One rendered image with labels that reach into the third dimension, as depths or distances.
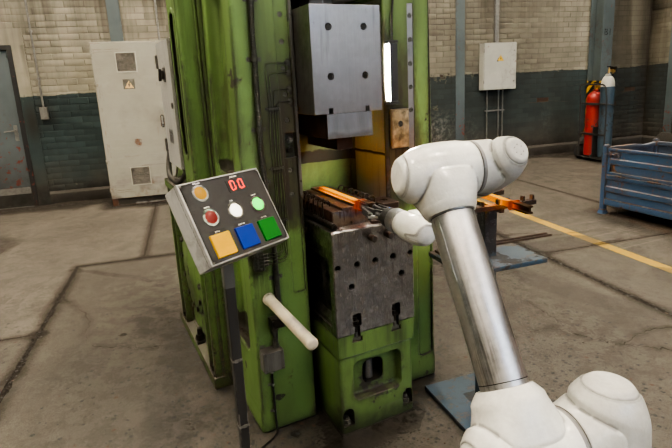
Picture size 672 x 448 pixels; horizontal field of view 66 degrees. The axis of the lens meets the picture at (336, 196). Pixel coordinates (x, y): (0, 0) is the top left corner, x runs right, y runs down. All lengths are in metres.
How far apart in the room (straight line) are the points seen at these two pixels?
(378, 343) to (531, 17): 8.06
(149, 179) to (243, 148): 5.32
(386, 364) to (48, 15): 6.72
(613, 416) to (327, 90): 1.38
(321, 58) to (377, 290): 0.96
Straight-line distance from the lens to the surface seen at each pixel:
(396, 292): 2.24
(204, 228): 1.65
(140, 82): 7.22
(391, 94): 2.25
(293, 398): 2.46
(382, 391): 2.43
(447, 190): 1.15
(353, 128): 2.05
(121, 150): 7.30
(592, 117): 9.36
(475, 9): 9.19
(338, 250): 2.03
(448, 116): 8.92
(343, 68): 2.02
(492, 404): 1.11
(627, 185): 5.82
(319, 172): 2.53
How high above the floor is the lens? 1.49
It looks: 13 degrees down
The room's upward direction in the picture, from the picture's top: 3 degrees counter-clockwise
